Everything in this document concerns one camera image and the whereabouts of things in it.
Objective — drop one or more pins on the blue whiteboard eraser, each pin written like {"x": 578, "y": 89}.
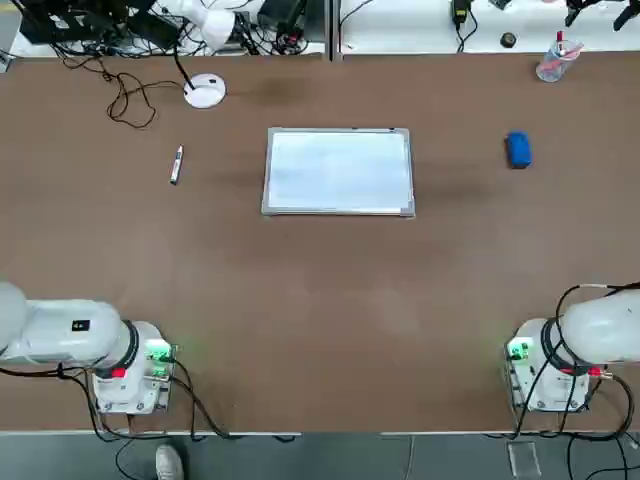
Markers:
{"x": 519, "y": 150}

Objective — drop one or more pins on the white blue whiteboard marker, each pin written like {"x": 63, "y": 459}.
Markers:
{"x": 176, "y": 165}

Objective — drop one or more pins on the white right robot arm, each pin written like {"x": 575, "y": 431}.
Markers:
{"x": 600, "y": 325}

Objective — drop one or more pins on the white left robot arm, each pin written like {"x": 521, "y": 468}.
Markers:
{"x": 60, "y": 335}

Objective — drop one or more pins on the red marker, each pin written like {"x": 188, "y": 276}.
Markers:
{"x": 560, "y": 40}

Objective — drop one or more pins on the silver framed whiteboard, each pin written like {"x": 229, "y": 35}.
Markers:
{"x": 337, "y": 172}

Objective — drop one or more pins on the pink pen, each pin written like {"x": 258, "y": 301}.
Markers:
{"x": 564, "y": 57}

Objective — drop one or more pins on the clear plastic pen cup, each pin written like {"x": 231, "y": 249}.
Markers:
{"x": 550, "y": 71}

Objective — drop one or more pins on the black yellow-labelled power adapter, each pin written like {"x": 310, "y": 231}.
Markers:
{"x": 460, "y": 11}

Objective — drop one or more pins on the white desk lamp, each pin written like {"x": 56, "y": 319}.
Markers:
{"x": 205, "y": 91}

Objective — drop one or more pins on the black electronic box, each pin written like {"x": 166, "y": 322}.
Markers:
{"x": 152, "y": 27}

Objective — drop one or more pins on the metal floor plate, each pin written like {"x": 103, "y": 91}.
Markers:
{"x": 524, "y": 459}

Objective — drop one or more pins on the black desktop device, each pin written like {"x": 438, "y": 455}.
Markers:
{"x": 35, "y": 30}

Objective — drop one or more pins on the person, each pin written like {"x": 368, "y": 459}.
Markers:
{"x": 169, "y": 462}

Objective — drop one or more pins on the aluminium frame rail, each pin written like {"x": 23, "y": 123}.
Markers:
{"x": 333, "y": 30}

